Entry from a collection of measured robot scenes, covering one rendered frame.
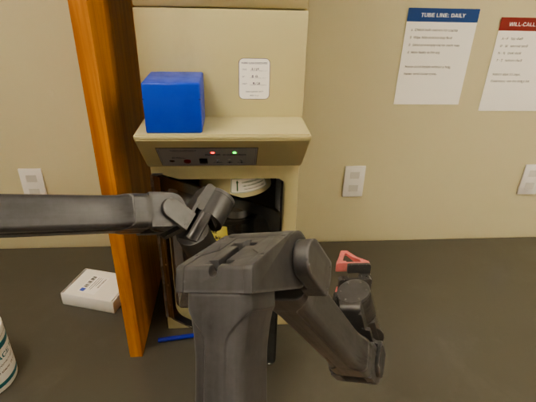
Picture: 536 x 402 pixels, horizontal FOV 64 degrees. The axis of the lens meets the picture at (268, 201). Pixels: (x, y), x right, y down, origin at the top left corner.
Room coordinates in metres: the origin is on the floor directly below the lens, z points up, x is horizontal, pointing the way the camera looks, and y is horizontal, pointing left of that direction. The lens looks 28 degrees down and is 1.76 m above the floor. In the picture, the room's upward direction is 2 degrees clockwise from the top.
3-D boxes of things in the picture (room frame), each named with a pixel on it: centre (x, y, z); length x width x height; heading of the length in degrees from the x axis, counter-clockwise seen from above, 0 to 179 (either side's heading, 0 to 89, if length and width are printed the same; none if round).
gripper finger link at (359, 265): (0.71, -0.17, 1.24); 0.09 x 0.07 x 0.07; 5
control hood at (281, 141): (0.79, 0.09, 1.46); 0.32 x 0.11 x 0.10; 95
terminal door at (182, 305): (0.75, 0.11, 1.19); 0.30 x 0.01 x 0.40; 61
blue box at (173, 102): (0.78, 0.18, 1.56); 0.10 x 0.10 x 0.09; 5
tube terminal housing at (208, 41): (0.97, 0.10, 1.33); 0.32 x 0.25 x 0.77; 95
